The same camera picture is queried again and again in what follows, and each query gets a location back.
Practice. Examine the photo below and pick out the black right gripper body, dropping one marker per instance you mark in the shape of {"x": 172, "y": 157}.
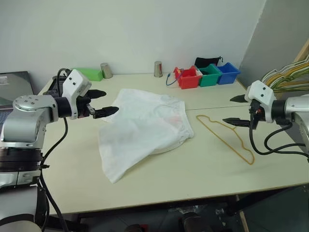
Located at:
{"x": 254, "y": 113}

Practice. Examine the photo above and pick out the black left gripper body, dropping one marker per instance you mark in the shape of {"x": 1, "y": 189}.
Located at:
{"x": 83, "y": 110}

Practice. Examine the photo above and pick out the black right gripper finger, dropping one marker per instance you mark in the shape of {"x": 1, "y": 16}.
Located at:
{"x": 237, "y": 122}
{"x": 240, "y": 98}

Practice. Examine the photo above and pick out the blue plastic bin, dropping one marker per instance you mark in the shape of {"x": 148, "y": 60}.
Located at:
{"x": 228, "y": 76}

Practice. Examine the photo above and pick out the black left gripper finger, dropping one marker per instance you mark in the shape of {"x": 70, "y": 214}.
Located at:
{"x": 106, "y": 111}
{"x": 97, "y": 93}

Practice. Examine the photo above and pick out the dark rounded shape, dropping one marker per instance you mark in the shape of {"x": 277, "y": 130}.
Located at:
{"x": 192, "y": 222}

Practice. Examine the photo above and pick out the slim metal cup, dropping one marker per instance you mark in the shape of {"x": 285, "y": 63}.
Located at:
{"x": 158, "y": 69}

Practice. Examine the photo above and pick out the small red plastic bin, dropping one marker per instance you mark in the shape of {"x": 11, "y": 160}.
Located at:
{"x": 177, "y": 72}

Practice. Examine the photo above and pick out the bundle of hangers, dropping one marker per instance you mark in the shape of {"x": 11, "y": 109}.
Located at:
{"x": 275, "y": 71}

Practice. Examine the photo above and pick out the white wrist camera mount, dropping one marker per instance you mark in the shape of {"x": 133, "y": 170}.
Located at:
{"x": 260, "y": 93}
{"x": 74, "y": 84}

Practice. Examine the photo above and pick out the bunch of coloured hangers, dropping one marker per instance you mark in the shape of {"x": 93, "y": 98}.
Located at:
{"x": 301, "y": 52}

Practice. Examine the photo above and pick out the green rectangular box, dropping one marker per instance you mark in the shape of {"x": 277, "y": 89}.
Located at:
{"x": 91, "y": 73}

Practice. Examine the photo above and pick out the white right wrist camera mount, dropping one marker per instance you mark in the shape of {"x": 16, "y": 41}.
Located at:
{"x": 260, "y": 93}

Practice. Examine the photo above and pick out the wooden table leg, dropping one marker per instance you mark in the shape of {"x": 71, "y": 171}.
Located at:
{"x": 243, "y": 222}

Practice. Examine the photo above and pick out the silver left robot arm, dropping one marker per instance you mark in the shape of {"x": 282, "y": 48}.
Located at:
{"x": 21, "y": 120}

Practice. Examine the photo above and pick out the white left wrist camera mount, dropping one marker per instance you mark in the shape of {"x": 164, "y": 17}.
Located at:
{"x": 74, "y": 84}

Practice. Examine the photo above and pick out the wide metal cup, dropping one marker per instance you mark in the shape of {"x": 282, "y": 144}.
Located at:
{"x": 106, "y": 70}

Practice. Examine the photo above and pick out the grey laptop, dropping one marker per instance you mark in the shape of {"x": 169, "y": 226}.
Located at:
{"x": 14, "y": 84}

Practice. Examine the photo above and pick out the green plastic bin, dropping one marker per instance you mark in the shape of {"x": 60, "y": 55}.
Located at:
{"x": 208, "y": 79}

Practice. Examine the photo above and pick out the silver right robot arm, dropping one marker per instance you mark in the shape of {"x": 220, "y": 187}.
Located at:
{"x": 297, "y": 106}

